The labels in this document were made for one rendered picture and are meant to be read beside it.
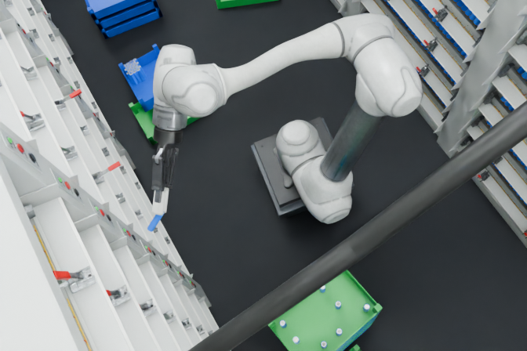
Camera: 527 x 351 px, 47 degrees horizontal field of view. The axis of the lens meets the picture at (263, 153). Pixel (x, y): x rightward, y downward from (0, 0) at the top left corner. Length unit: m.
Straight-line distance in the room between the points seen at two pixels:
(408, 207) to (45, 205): 0.71
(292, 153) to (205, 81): 0.84
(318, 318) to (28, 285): 1.31
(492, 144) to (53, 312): 0.54
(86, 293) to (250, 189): 1.64
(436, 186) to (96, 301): 0.64
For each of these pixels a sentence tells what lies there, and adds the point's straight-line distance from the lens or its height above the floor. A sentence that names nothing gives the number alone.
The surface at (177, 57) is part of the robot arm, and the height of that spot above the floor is 1.19.
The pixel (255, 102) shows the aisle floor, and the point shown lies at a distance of 2.76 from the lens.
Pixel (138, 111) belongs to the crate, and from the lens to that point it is 2.86.
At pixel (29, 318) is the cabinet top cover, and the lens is 0.81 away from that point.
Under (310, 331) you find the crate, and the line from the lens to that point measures 1.99.
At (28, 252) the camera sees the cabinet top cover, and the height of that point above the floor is 1.74.
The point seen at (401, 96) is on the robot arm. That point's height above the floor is 1.02.
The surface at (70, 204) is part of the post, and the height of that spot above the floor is 1.44.
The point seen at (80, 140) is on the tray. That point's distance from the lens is 1.80.
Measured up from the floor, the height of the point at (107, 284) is 1.31.
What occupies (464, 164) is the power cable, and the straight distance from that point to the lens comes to 0.56.
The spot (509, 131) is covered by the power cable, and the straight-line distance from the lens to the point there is 0.55.
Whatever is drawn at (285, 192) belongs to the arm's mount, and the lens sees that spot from 2.34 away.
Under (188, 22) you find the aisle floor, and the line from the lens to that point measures 3.04.
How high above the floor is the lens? 2.46
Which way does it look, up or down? 68 degrees down
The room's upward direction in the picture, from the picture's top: 15 degrees counter-clockwise
